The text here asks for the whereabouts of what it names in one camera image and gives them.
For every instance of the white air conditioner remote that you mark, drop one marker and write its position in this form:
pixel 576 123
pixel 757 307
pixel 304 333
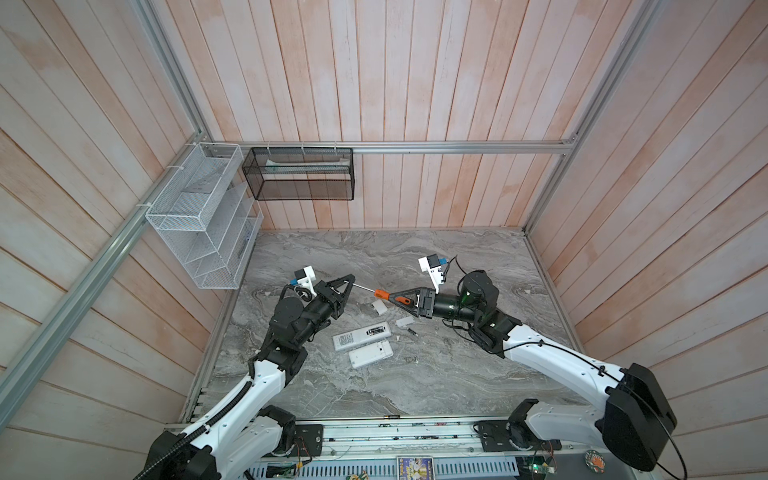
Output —
pixel 370 354

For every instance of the white wire mesh shelf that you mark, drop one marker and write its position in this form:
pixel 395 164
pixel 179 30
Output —
pixel 206 217

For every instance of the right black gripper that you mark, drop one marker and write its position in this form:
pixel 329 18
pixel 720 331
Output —
pixel 426 302

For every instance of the white TV remote battery cover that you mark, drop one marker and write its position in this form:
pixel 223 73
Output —
pixel 405 321

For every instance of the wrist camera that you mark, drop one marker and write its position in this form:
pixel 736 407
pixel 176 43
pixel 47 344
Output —
pixel 303 283
pixel 436 267

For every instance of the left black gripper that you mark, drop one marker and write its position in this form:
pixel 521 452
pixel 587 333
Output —
pixel 335 299

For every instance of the long white TV remote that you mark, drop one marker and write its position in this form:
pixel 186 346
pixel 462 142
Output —
pixel 361 336

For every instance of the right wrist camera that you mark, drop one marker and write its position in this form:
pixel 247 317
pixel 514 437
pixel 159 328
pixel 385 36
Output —
pixel 436 267

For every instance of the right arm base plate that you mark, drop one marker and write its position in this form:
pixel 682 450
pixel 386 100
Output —
pixel 507 436

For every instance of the orange handle screwdriver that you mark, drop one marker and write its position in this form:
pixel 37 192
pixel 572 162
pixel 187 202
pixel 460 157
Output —
pixel 384 295

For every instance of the small round orange object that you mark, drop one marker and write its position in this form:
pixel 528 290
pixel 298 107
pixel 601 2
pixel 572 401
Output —
pixel 595 462

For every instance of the black mesh basket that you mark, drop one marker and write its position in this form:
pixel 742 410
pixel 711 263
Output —
pixel 300 173

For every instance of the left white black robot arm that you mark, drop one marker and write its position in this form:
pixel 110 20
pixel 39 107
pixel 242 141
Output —
pixel 243 426

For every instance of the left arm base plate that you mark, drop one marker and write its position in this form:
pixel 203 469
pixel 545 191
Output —
pixel 302 440

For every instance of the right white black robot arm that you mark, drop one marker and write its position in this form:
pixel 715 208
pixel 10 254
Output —
pixel 626 412

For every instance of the colourful card box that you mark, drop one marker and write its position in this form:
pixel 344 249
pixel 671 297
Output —
pixel 415 468

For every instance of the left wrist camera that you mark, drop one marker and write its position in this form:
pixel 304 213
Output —
pixel 303 283

